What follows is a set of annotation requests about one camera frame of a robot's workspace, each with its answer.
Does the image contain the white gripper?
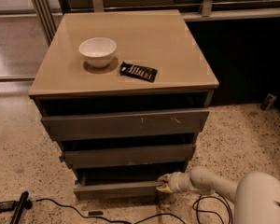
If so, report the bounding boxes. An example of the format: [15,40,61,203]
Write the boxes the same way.
[157,172,193,193]

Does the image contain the grey bottom drawer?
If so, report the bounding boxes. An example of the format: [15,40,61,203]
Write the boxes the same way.
[74,165,175,201]

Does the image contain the grey drawer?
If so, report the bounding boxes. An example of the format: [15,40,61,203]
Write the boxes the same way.
[41,109,209,141]
[63,144,195,169]
[74,165,175,201]

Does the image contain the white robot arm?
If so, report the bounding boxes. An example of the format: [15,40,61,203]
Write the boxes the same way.
[157,166,280,224]

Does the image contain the grey middle drawer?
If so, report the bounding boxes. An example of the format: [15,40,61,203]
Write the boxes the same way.
[63,144,195,169]

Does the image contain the grey three-drawer cabinet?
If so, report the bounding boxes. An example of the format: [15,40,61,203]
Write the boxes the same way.
[28,9,220,201]

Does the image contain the grey top drawer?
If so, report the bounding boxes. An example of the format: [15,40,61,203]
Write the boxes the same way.
[41,109,209,141]

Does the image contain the black snack packet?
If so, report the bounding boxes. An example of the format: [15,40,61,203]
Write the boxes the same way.
[119,62,158,82]

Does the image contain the small dark floor device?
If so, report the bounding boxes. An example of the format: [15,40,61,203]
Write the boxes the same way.
[260,92,277,111]

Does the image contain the black stick device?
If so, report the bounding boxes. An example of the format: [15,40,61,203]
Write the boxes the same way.
[9,191,33,224]

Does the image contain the white ceramic bowl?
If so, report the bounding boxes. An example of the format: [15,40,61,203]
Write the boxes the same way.
[78,37,117,68]

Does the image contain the black power adapter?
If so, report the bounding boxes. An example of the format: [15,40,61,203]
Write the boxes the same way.
[0,201,17,213]

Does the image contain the black coiled cable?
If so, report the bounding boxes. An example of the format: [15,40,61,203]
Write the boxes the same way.
[191,194,234,224]

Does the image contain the black floor cable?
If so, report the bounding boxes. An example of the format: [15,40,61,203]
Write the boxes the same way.
[35,198,187,224]

